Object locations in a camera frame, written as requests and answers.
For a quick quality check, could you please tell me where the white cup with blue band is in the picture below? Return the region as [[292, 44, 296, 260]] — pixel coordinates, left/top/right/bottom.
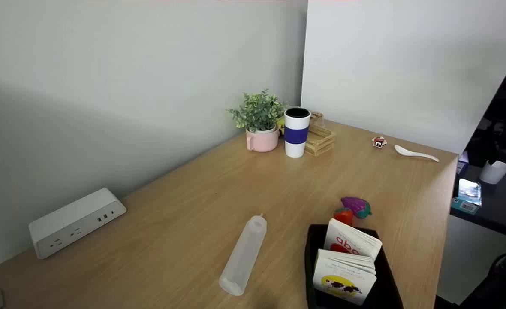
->
[[284, 107, 313, 160]]

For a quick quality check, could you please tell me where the red toy strawberry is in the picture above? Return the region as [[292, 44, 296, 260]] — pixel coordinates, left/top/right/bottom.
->
[[334, 208, 358, 227]]

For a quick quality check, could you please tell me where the black plastic tray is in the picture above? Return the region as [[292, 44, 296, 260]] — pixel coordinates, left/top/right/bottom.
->
[[304, 224, 406, 309]]

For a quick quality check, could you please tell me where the green plant in pink pot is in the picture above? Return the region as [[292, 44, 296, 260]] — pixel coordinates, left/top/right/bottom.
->
[[229, 90, 289, 155]]

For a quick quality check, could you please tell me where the black side desk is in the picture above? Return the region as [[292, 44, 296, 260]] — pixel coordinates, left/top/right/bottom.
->
[[450, 162, 506, 243]]

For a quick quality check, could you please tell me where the black office chair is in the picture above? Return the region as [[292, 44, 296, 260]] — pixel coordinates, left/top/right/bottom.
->
[[435, 246, 506, 309]]

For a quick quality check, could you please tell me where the purple toy grape bunch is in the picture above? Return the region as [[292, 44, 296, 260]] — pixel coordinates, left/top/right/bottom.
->
[[340, 196, 375, 222]]

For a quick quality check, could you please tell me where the white power strip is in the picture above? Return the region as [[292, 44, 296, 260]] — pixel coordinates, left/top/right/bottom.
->
[[28, 186, 129, 262]]

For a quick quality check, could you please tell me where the small red white cube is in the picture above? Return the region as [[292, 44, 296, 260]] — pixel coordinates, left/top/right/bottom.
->
[[371, 134, 390, 152]]

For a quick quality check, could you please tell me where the dark equipment rack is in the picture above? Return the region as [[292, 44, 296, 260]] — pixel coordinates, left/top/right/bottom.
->
[[464, 45, 506, 171]]

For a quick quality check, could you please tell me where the white ceramic spoon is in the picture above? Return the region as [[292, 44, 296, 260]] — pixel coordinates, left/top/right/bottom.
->
[[394, 143, 442, 165]]

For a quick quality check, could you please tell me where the translucent plastic squeeze bottle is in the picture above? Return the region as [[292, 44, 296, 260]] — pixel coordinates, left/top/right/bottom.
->
[[219, 213, 270, 299]]

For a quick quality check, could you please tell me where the small teal box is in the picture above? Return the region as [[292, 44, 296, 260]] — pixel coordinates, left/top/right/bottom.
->
[[452, 196, 483, 219]]

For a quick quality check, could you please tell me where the stack of wooden coasters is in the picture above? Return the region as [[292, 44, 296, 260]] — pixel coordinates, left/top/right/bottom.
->
[[306, 112, 337, 159]]

